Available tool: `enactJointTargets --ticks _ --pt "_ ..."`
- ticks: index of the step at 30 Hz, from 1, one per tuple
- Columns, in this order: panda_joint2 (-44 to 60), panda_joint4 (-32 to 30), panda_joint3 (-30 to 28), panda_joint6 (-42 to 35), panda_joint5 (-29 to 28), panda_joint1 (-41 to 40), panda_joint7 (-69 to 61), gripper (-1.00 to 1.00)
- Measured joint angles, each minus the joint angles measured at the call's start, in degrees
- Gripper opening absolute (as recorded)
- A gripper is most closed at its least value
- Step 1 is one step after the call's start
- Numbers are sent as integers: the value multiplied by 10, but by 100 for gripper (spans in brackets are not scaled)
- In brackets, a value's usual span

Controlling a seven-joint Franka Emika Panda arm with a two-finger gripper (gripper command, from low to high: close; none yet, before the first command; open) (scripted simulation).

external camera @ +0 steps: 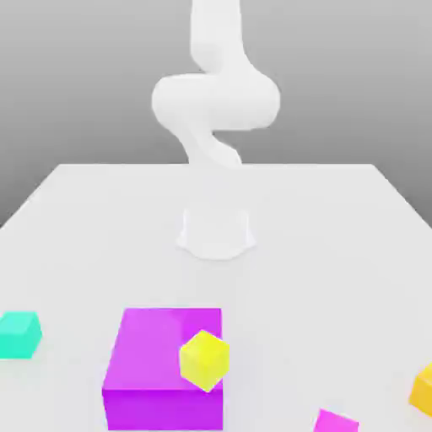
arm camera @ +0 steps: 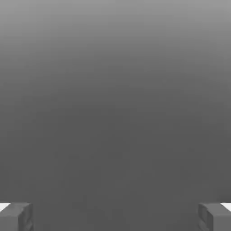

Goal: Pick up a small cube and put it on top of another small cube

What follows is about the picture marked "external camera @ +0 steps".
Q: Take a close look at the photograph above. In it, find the small yellow cube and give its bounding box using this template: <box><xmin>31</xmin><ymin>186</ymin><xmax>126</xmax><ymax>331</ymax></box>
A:
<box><xmin>179</xmin><ymin>329</ymin><xmax>231</xmax><ymax>393</ymax></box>

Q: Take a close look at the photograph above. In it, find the large purple box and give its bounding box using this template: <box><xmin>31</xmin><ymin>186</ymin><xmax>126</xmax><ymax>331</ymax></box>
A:
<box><xmin>101</xmin><ymin>307</ymin><xmax>224</xmax><ymax>432</ymax></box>

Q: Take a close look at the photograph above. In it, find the small turquoise cube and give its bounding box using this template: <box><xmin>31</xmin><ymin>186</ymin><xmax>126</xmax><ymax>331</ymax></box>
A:
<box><xmin>0</xmin><ymin>310</ymin><xmax>44</xmax><ymax>360</ymax></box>

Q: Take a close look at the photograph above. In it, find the small orange cube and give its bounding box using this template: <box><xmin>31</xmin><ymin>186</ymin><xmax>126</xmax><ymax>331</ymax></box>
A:
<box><xmin>408</xmin><ymin>362</ymin><xmax>432</xmax><ymax>419</ymax></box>

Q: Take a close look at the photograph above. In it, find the small pink cube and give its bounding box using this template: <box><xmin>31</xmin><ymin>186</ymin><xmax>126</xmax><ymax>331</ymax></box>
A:
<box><xmin>312</xmin><ymin>408</ymin><xmax>360</xmax><ymax>432</ymax></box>

